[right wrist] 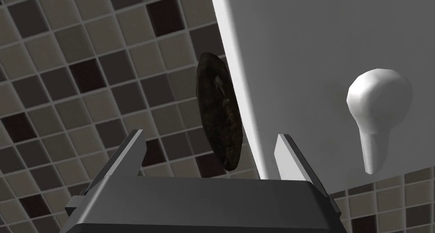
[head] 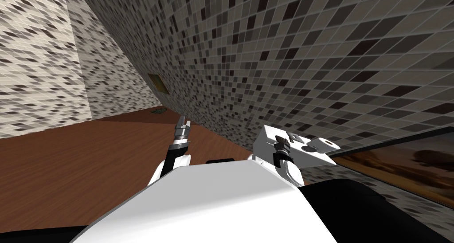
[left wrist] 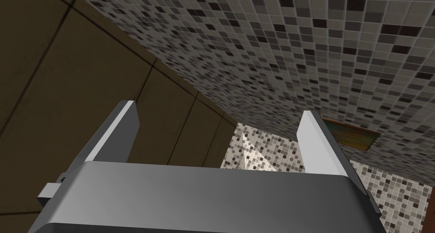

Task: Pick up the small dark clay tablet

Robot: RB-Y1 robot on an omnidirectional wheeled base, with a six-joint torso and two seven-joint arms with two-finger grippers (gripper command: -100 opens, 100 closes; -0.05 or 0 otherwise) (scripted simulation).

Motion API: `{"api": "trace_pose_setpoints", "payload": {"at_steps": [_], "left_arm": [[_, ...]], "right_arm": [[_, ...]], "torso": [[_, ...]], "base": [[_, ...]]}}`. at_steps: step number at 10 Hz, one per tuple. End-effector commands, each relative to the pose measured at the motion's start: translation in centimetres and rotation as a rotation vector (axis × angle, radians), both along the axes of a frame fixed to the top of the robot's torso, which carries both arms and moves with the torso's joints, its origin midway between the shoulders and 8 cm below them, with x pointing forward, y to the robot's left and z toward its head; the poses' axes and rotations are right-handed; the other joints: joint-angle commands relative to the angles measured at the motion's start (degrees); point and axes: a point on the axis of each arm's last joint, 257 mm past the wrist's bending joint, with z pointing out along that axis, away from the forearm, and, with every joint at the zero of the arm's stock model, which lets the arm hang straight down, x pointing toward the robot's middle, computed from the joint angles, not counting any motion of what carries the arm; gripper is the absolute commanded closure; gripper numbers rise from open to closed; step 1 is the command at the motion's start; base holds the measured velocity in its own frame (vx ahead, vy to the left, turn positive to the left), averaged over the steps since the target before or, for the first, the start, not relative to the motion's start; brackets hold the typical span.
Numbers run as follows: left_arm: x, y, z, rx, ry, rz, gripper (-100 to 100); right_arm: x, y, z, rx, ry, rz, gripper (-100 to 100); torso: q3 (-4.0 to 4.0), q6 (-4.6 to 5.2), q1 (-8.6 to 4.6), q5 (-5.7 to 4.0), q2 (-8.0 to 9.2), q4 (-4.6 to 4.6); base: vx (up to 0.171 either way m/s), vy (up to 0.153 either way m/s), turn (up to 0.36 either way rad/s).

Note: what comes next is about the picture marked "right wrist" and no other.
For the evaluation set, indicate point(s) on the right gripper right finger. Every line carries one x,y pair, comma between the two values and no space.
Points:
289,161

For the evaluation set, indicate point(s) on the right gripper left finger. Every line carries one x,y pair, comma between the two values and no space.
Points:
125,158

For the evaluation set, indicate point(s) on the dark brown door knob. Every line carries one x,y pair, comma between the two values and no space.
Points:
217,114

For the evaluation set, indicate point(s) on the white door knob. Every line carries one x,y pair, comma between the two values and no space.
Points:
377,107

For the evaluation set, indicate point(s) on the grey door leaf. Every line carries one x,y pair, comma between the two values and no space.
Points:
306,56

